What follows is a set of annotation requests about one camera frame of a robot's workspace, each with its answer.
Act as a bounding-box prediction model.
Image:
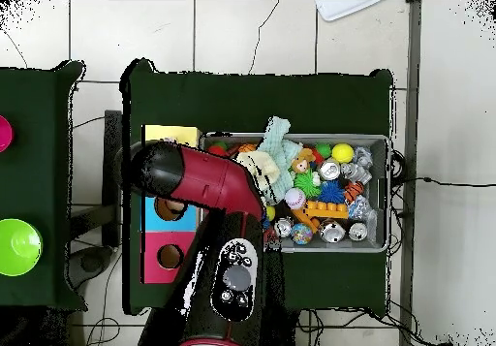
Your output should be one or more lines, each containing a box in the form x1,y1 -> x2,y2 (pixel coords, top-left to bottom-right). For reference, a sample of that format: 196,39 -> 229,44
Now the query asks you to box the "mint green cloth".
257,115 -> 304,205

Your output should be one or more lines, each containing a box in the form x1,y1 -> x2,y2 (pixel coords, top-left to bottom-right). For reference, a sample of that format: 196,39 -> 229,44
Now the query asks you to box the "wooden box with three holes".
139,124 -> 202,285

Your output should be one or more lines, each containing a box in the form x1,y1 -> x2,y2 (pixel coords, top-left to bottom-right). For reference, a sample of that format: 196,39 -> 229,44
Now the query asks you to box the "shallow silver mesh bin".
199,132 -> 390,253

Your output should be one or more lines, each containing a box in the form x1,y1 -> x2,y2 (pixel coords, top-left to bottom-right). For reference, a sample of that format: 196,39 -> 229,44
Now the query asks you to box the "multicolour spiky caterpillar toy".
206,141 -> 230,158

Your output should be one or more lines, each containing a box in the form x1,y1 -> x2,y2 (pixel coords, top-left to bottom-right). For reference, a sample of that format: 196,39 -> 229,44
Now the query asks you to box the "white baseball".
283,187 -> 307,210

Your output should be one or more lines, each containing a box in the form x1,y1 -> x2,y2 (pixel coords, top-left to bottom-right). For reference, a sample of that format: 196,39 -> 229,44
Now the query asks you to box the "green spiky toy with eyes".
293,169 -> 323,199

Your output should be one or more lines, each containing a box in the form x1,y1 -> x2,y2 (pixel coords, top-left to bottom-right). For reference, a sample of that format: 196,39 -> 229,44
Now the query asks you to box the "dark green tablecloth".
121,58 -> 394,318
0,60 -> 87,310

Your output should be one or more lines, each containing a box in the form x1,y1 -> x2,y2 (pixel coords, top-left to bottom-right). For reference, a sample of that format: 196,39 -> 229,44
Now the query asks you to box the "orange plastic building brick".
292,199 -> 350,233

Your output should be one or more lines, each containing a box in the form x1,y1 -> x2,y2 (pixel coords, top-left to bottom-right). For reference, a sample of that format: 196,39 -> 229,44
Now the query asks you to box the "yellow ball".
331,142 -> 356,165

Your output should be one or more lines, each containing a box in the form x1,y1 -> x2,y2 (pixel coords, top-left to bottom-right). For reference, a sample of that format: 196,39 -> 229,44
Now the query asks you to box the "grey plastic robot toy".
340,145 -> 375,186

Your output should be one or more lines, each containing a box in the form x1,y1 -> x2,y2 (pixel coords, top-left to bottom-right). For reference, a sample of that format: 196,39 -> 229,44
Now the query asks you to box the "black stand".
69,109 -> 124,248

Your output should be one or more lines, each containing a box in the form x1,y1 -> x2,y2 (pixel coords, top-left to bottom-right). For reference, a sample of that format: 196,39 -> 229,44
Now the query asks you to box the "grey rounded stand foot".
67,244 -> 114,290

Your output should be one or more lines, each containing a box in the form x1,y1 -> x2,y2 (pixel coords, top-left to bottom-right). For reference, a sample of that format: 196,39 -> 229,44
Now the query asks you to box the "white tray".
315,0 -> 385,22

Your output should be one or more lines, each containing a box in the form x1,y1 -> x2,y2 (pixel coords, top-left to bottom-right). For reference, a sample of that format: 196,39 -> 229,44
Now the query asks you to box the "large green bowl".
0,218 -> 45,277

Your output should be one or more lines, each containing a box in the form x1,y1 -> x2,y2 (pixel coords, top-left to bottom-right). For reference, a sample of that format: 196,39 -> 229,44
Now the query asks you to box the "pink bowl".
0,114 -> 15,154

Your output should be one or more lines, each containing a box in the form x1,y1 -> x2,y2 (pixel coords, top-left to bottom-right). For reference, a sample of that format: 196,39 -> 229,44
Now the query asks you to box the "black power cable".
390,175 -> 496,189

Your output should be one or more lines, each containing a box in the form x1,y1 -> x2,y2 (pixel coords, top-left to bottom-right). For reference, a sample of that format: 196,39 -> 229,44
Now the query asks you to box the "grey metal post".
398,0 -> 422,346

